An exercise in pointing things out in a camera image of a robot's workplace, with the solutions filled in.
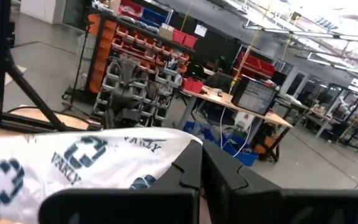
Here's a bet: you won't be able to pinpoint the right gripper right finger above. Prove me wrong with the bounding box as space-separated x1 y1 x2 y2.
201 141 358 224

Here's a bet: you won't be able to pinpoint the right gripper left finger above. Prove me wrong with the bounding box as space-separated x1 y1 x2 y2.
38 139 203 224

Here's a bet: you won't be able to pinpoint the white cross-printed gauze packet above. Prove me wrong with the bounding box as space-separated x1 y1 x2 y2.
0 126 203 224

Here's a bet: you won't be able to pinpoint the blue storage bin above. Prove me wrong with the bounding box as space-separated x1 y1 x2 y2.
219 133 259 167
183 121 221 141

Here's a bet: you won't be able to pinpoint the red bin shelf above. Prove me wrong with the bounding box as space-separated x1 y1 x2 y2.
234 50 277 80

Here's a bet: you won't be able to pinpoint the orange parts bin rack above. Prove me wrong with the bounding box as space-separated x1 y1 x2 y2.
85 11 196 95

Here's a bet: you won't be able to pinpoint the red storage bin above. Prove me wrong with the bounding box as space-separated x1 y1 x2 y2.
183 34 199 50
172 29 187 45

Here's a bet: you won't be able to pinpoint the wooden workbench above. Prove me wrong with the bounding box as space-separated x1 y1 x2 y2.
178 86 295 163

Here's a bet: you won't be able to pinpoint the dark computer monitor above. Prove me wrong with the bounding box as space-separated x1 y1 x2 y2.
231 75 279 117

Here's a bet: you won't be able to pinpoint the red bins on bench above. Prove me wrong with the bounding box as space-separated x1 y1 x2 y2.
181 77 205 95

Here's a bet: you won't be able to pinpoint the black office chair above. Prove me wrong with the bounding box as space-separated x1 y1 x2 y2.
185 61 209 80

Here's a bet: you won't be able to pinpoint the white paper sheet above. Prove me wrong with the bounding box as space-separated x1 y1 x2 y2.
194 24 209 39

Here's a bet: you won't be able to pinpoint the blue storage crate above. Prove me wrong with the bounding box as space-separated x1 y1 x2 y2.
141 7 172 29

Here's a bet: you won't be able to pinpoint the red storage crate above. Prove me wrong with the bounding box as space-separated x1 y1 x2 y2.
117 0 144 21

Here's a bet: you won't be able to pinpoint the white cabinet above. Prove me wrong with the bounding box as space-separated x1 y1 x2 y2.
19 0 68 26

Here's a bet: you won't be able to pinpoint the white cable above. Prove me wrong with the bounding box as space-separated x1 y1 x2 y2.
218 105 253 158

